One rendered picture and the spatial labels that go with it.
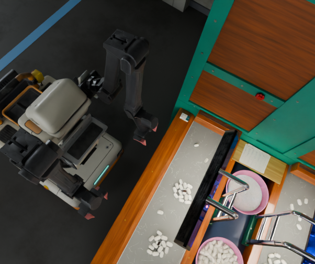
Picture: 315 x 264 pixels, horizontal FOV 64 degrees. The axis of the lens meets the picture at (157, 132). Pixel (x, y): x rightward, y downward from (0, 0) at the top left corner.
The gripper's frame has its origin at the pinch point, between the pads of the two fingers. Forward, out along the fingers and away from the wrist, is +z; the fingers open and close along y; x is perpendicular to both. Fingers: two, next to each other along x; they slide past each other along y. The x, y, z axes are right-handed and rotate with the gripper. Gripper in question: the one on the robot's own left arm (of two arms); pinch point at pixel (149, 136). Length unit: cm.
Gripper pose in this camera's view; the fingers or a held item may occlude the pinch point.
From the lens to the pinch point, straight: 135.3
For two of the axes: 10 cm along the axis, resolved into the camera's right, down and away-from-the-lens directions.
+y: 5.4, -7.6, 3.7
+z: 2.8, 5.7, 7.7
